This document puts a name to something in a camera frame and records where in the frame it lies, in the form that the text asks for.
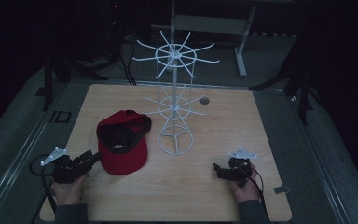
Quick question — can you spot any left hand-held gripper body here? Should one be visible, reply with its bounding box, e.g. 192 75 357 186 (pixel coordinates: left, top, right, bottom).
40 147 91 185

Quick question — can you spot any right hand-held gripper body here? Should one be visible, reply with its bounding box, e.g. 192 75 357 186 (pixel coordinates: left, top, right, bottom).
221 147 258 189

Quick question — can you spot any red baseball cap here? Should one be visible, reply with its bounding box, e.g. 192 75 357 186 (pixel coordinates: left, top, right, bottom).
96 109 153 176

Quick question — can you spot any white wire display rack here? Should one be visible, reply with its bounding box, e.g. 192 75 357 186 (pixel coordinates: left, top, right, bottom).
131 30 221 157

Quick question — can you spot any person's right hand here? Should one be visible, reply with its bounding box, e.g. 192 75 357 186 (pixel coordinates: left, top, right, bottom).
228 161 262 203

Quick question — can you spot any person's left hand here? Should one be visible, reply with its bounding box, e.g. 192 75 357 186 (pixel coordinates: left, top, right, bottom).
52 173 90 207

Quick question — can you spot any grey tape piece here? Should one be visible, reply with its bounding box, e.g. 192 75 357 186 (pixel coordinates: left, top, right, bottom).
273 185 293 195

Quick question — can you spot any black tripod stand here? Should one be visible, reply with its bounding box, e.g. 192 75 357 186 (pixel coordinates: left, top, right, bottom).
34 46 109 112
250 55 314 126

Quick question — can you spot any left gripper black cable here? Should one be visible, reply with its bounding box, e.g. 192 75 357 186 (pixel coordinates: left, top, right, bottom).
29 154 59 224

